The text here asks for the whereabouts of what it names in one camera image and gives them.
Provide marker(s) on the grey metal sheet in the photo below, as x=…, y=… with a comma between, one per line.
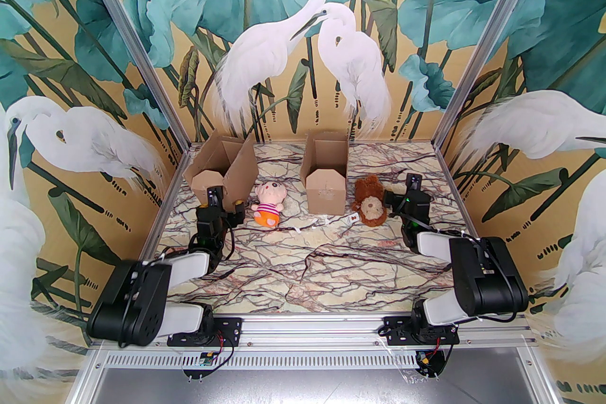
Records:
x=307, y=388

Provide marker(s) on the brown plush lion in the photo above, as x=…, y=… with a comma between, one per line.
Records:
x=371, y=205

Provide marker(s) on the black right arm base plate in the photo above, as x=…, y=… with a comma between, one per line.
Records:
x=395, y=330

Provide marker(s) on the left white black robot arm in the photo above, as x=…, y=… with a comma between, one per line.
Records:
x=128, y=302

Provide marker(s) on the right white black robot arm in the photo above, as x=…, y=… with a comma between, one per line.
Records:
x=487, y=279

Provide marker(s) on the aluminium frame post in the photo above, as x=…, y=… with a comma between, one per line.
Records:
x=132, y=32
x=490, y=32

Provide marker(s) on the aluminium frame rail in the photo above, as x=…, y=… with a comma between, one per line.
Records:
x=307, y=331

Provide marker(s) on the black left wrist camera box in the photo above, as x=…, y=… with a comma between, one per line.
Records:
x=215, y=197

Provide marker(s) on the perforated metal strip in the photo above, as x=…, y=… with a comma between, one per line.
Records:
x=307, y=360

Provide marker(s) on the brown cardboard box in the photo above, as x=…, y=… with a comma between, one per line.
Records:
x=326, y=198
x=210, y=186

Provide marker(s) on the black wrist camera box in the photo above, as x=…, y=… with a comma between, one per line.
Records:
x=414, y=183
x=215, y=197

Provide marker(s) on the right aluminium frame post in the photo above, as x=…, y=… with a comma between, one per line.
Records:
x=490, y=32

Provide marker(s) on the pink striped plush doll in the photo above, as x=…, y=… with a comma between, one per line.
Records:
x=267, y=208

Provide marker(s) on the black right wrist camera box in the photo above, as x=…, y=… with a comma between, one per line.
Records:
x=414, y=183

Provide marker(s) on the left aluminium frame post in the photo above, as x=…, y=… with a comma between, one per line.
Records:
x=132, y=32

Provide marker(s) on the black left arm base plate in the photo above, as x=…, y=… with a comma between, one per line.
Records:
x=229, y=328

